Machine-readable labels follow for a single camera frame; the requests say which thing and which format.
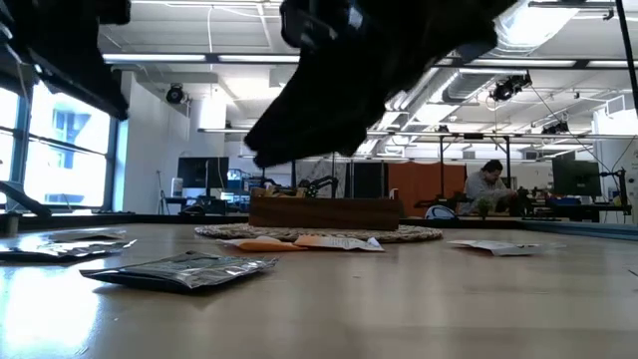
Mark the silver ventilation duct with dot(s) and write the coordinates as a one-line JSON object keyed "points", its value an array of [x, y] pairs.
{"points": [[543, 25]]}

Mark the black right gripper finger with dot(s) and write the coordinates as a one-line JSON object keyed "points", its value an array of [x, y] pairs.
{"points": [[379, 105], [304, 114]]}

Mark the dark background desk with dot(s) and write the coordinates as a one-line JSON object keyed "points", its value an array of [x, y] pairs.
{"points": [[588, 209]]}

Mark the small background potted plant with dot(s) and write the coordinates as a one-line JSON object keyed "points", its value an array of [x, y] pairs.
{"points": [[483, 207]]}

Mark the black background robot arm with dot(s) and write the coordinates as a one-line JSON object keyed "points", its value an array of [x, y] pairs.
{"points": [[319, 183]]}

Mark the ceiling light strip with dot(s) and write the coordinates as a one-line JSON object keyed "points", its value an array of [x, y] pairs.
{"points": [[523, 63], [259, 58], [159, 57], [613, 64]]}

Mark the black blackcurrant tea packet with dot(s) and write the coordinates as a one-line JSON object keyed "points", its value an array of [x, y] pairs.
{"points": [[65, 251], [184, 271]]}

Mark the black ceiling camera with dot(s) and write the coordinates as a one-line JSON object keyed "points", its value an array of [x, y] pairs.
{"points": [[174, 94], [555, 127], [511, 86]]}

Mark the wooden tea organizer box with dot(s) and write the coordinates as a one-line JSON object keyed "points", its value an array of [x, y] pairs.
{"points": [[324, 214]]}

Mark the round woven wicker mat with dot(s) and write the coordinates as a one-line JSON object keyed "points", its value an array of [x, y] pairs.
{"points": [[399, 234]]}

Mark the black computer monitor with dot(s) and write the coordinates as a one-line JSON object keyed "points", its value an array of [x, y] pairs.
{"points": [[576, 178], [203, 172]]}

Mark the orange partition panel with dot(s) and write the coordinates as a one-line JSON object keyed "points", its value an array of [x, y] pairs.
{"points": [[418, 182]]}

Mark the person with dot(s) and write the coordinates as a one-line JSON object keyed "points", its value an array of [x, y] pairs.
{"points": [[481, 189]]}

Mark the black metal table frame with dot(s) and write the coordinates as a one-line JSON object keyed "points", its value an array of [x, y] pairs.
{"points": [[124, 218]]}

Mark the white blue round object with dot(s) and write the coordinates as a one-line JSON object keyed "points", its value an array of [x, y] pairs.
{"points": [[441, 213]]}

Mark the dark diagonal bar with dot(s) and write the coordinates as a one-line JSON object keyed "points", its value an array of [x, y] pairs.
{"points": [[25, 199]]}

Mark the black background rig frame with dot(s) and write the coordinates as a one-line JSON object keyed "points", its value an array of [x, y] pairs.
{"points": [[473, 135]]}

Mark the black partition panel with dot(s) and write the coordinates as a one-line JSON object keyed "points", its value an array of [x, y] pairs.
{"points": [[368, 179]]}

